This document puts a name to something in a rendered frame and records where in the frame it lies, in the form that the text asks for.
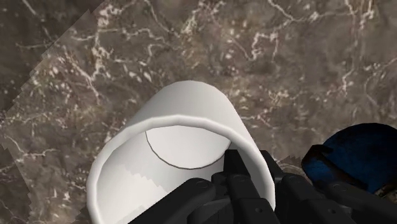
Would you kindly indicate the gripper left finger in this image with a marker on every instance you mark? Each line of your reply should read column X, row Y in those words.
column 238, row 186

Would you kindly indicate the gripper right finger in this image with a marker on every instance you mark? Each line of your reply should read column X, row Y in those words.
column 297, row 198

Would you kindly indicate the white cup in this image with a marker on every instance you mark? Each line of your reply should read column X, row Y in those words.
column 186, row 102

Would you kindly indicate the dark blue rounded object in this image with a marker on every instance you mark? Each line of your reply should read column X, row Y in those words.
column 359, row 152

